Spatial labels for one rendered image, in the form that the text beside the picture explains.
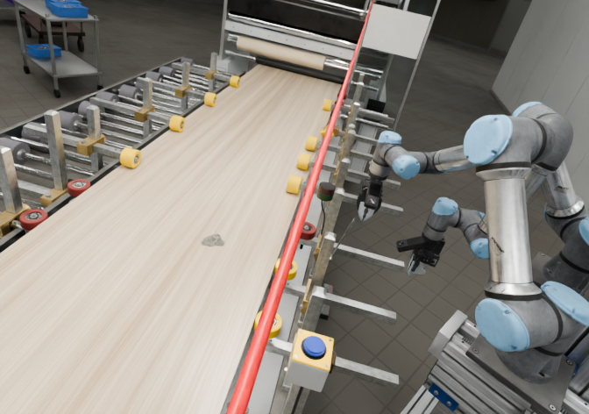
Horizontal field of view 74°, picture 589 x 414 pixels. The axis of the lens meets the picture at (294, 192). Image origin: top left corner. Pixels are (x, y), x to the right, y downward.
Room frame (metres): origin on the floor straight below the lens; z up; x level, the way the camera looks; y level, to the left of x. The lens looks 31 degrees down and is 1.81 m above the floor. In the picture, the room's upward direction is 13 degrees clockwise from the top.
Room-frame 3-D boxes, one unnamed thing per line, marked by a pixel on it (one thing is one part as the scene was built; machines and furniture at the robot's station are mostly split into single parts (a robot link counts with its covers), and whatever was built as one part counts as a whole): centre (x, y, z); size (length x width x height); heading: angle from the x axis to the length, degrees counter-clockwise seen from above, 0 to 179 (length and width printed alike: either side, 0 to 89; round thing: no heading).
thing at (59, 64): (4.35, 3.01, 0.48); 1.05 x 0.59 x 0.96; 51
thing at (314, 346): (0.47, -0.10, 1.22); 0.04 x 0.04 x 0.02
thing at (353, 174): (1.76, -0.25, 0.95); 0.50 x 0.04 x 0.04; 85
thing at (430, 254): (1.24, -0.55, 0.97); 0.09 x 0.08 x 0.12; 85
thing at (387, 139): (1.29, -0.28, 1.30); 0.09 x 0.08 x 0.11; 25
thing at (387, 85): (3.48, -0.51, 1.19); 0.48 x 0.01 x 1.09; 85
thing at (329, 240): (0.98, -0.14, 0.87); 0.04 x 0.04 x 0.48; 85
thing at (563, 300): (0.73, -0.68, 1.20); 0.13 x 0.12 x 0.14; 115
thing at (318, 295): (0.73, -0.12, 0.88); 0.04 x 0.04 x 0.48; 85
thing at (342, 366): (0.76, -0.21, 0.80); 0.44 x 0.03 x 0.04; 85
